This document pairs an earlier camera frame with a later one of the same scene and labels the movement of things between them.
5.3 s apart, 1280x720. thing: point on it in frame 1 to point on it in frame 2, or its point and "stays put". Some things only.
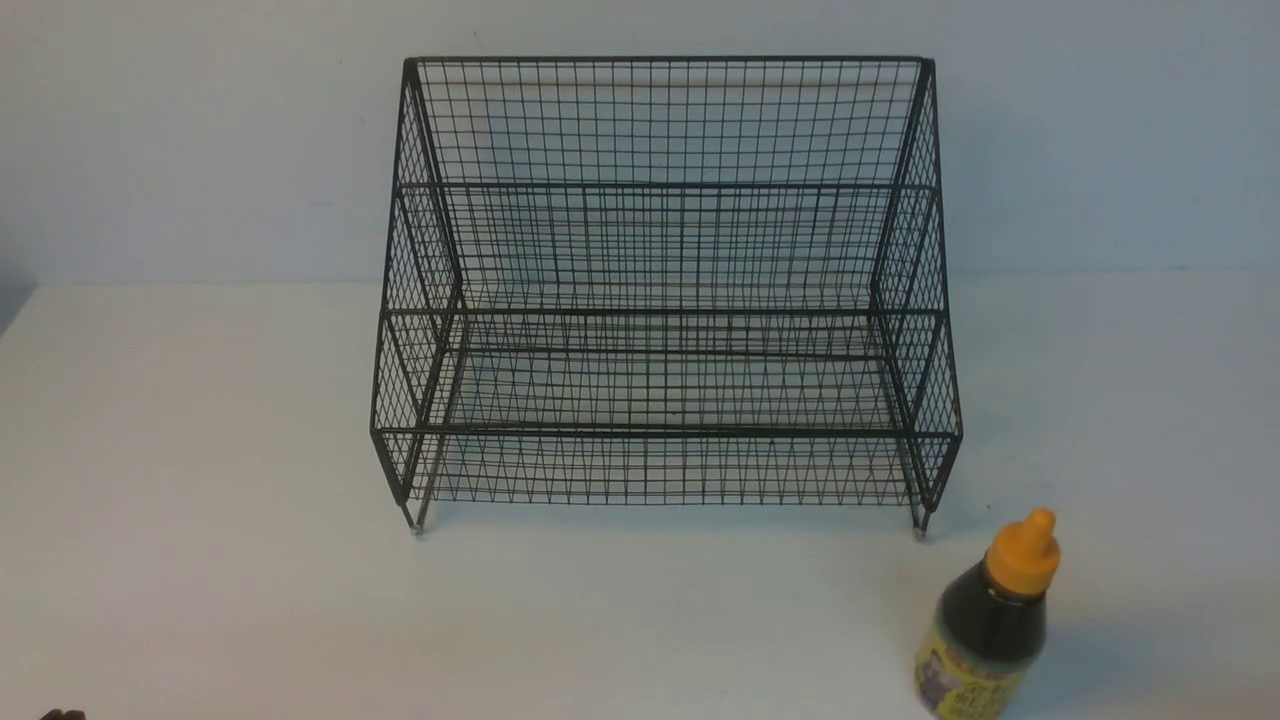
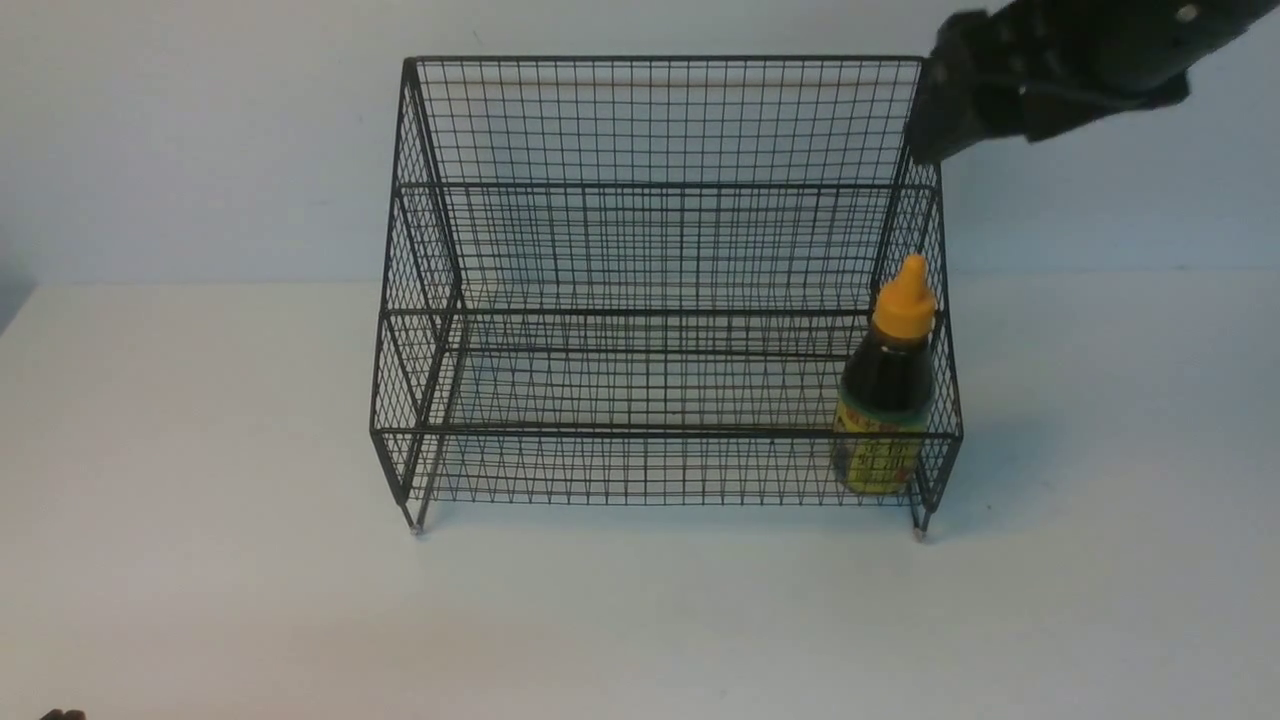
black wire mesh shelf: x=666 y=280 stays put
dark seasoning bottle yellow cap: x=990 y=628 to x=886 y=409
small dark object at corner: x=56 y=714 stays put
